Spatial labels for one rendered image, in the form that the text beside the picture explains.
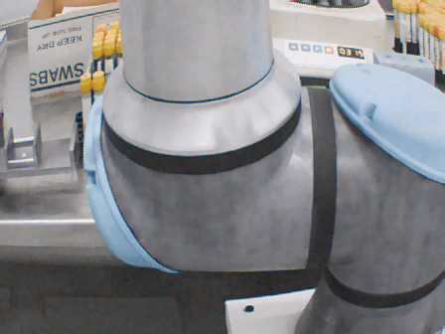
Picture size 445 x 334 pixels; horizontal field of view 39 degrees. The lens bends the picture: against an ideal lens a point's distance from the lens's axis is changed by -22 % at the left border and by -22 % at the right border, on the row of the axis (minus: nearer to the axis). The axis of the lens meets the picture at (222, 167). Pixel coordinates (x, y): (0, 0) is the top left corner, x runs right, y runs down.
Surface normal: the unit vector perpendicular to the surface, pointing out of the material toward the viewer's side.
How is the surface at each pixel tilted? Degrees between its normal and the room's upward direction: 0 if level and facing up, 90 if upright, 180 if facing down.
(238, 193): 100
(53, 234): 90
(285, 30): 90
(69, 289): 0
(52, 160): 0
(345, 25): 90
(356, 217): 79
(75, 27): 94
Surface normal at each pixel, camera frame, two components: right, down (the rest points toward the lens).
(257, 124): 0.35, -0.09
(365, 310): -0.51, 0.41
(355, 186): -0.07, 0.04
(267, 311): -0.04, -0.88
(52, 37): 0.15, 0.54
